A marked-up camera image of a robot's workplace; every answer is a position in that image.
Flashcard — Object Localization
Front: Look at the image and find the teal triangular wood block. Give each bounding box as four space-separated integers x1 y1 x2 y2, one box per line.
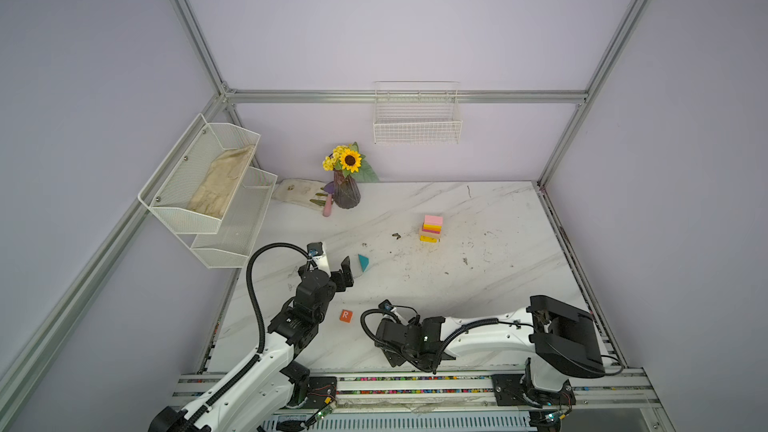
358 254 370 272

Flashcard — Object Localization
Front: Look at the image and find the orange letter cube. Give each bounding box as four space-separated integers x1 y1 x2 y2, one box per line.
339 309 353 323

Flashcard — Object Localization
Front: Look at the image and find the pink wood block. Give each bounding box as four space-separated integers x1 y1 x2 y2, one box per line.
424 215 443 227

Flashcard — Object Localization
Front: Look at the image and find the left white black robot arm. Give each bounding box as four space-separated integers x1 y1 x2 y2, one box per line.
149 256 354 431

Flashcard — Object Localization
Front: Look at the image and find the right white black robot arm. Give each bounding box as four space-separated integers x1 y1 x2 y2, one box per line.
360 295 608 401

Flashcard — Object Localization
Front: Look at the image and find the pink tube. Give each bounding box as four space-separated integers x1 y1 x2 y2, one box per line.
322 194 333 217

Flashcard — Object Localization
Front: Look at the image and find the dark purple glass vase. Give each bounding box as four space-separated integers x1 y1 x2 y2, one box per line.
332 170 361 210

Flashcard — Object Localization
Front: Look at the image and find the white cloth on table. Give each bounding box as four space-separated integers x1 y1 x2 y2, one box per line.
272 179 328 211

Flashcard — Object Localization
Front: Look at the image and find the white lower mesh shelf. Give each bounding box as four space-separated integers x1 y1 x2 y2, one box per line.
191 167 277 269

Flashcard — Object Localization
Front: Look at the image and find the white mesh shelf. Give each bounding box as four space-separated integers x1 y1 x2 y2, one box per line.
138 115 260 235
191 167 277 269

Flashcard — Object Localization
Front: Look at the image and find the sunflower bouquet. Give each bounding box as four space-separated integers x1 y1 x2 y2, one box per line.
322 142 379 183

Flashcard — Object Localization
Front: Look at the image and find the white upper mesh shelf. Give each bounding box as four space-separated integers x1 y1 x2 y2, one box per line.
138 115 260 235

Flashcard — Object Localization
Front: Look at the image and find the beige cloth in shelf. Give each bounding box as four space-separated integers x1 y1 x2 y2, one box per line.
187 145 256 219

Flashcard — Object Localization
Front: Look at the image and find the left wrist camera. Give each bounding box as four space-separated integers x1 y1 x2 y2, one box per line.
307 242 331 276

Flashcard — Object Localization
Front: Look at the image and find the aluminium front rail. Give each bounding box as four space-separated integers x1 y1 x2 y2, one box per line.
168 369 674 431

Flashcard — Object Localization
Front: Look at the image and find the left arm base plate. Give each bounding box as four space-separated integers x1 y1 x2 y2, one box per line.
287 376 338 410

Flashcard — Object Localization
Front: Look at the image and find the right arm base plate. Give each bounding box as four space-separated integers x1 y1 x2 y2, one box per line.
491 374 576 409

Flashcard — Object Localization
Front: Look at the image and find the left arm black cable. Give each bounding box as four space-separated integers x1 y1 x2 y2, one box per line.
179 242 313 432

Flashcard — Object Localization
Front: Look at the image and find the white wire wall basket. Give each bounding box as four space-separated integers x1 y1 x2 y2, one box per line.
373 81 463 145

